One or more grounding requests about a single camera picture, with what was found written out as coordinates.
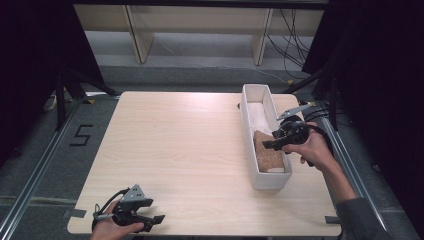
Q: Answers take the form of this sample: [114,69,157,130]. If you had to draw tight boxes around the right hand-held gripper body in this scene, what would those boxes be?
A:
[272,102,315,146]

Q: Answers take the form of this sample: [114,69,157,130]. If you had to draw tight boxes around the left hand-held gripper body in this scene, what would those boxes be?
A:
[112,183,148,231]

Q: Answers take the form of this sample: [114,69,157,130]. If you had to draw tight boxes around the brown sock with label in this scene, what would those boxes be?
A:
[252,129,286,174]

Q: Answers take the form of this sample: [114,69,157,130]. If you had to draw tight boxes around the long white box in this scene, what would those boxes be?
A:
[239,83,294,191]

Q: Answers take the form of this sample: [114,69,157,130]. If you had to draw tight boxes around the person's left hand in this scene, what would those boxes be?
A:
[89,199,145,240]

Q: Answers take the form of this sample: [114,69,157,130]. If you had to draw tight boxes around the person's right hand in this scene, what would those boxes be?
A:
[290,121,335,173]

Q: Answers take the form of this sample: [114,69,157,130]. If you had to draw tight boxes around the black metal stand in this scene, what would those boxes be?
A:
[282,65,340,132]
[54,68,122,132]

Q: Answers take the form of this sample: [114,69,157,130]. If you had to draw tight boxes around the black curtain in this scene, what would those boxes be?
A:
[0,0,105,168]
[301,0,424,231]

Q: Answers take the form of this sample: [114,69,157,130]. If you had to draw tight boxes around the beige desk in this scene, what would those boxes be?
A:
[73,3,326,66]

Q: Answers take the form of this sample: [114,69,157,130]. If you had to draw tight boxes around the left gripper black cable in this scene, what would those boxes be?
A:
[91,187,132,232]

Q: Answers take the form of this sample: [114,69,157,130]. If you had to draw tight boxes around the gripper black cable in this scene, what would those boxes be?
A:
[305,124,335,168]
[91,187,132,232]

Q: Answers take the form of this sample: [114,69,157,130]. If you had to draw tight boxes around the black floor cables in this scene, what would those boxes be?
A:
[302,106,335,124]

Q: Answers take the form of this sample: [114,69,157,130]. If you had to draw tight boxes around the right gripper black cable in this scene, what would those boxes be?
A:
[305,124,335,168]

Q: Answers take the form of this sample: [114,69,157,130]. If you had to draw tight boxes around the thin white floor cable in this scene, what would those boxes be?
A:
[155,35,292,85]

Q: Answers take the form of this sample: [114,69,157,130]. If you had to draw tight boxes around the metal floor rail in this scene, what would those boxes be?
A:
[0,96,85,240]
[319,116,395,240]

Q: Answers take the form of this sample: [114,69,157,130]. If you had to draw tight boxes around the hanging black cables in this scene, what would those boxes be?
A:
[266,8,315,80]

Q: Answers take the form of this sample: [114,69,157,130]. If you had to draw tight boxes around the white strap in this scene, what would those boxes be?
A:
[42,94,58,112]

